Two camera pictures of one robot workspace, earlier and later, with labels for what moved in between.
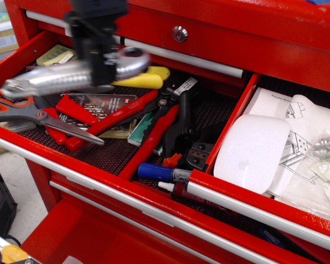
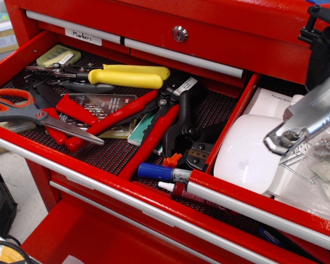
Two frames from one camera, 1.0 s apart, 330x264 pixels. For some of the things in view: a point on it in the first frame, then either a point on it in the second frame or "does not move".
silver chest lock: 179,34 does not move
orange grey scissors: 3,108 does not move
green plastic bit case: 57,54 does not move
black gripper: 94,32 to 323,32
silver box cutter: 122,62 to 319,106
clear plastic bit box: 18,126 does not move
